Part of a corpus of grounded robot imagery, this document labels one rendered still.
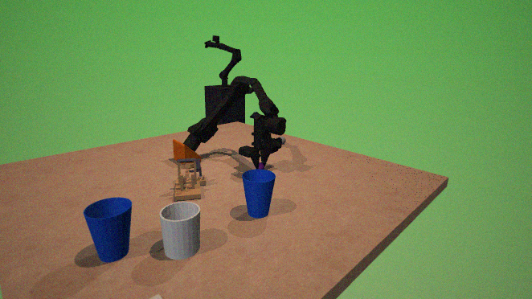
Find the blue cup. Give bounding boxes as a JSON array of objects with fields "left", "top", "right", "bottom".
[
  {"left": 84, "top": 197, "right": 132, "bottom": 262},
  {"left": 242, "top": 170, "right": 276, "bottom": 219}
]

